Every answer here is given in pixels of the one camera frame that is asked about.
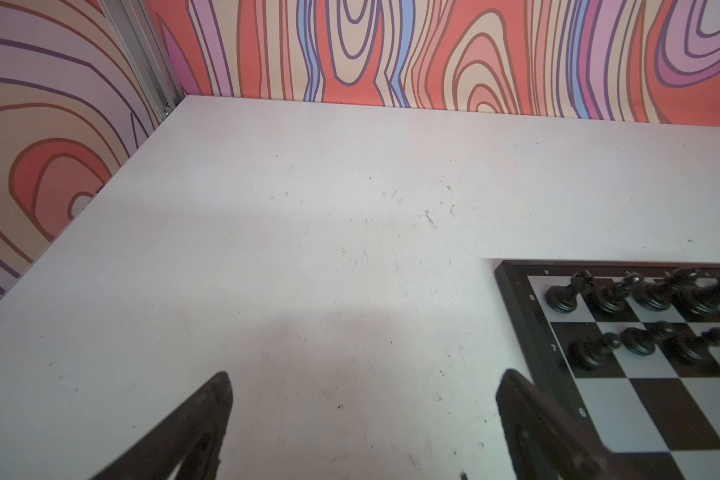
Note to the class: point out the black bishop chess piece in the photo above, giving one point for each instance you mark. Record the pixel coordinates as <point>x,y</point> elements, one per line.
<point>658,296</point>

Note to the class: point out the black rook chess piece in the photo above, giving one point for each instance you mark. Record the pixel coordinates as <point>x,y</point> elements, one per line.
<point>564,298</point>

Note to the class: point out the black pawn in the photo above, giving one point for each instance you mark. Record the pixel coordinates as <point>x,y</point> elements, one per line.
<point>643,342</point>
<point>592,353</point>
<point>694,349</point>

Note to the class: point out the black queen chess piece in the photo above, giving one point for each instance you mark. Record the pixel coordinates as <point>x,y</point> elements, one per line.
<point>700,301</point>

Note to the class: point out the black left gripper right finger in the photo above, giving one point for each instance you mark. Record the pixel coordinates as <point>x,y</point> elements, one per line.
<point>544,442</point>

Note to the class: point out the black white chess board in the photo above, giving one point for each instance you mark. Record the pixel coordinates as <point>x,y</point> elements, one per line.
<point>657,413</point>

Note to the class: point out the black knight chess piece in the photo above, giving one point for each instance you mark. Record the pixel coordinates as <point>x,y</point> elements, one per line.
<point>611,298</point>

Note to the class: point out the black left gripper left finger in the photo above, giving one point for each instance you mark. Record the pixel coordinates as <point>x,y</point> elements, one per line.
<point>186,444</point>

